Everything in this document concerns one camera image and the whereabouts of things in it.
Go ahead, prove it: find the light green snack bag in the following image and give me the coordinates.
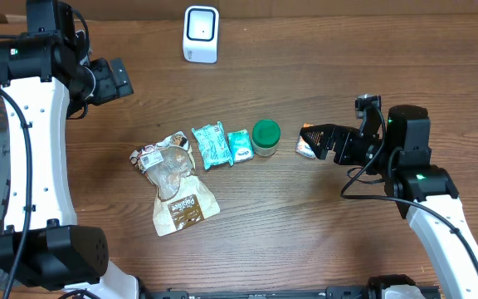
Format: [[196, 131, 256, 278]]
[[192, 121, 234, 170]]

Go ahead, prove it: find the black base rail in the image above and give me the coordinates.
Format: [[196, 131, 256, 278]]
[[140, 286, 377, 299]]

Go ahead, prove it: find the brown pancake snack bag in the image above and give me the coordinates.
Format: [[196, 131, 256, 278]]
[[129, 131, 220, 237]]

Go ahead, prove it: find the green lid jar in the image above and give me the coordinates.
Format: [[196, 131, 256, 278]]
[[251, 119, 281, 157]]

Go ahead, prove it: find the white barcode scanner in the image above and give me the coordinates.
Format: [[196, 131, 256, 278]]
[[183, 5, 220, 64]]

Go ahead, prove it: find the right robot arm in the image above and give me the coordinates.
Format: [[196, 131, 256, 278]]
[[300, 104, 478, 298]]

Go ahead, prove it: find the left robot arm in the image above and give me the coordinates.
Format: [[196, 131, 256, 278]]
[[0, 0, 144, 298]]

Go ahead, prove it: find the orange snack packet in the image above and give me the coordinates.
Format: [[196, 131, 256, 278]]
[[295, 135, 316, 159]]

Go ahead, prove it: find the teal tissue pack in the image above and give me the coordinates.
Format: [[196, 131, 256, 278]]
[[227, 129, 254, 164]]

